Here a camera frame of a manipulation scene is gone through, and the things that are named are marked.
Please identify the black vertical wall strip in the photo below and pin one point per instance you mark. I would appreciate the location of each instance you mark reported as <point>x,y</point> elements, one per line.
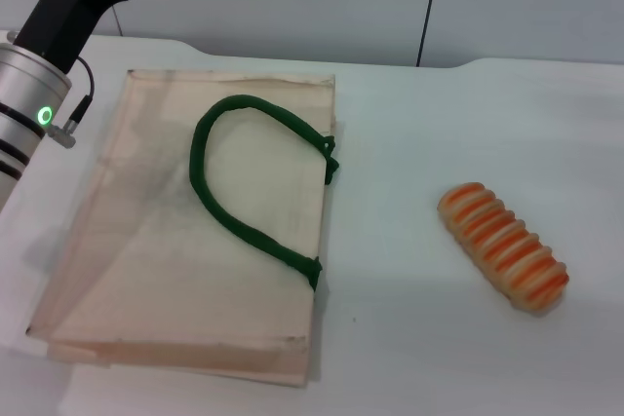
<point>426,31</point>

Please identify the orange striped bread loaf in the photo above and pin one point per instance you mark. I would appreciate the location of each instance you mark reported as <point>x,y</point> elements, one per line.
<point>504,245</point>

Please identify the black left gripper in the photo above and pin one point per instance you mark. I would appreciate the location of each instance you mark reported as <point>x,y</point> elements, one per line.
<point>73,11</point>

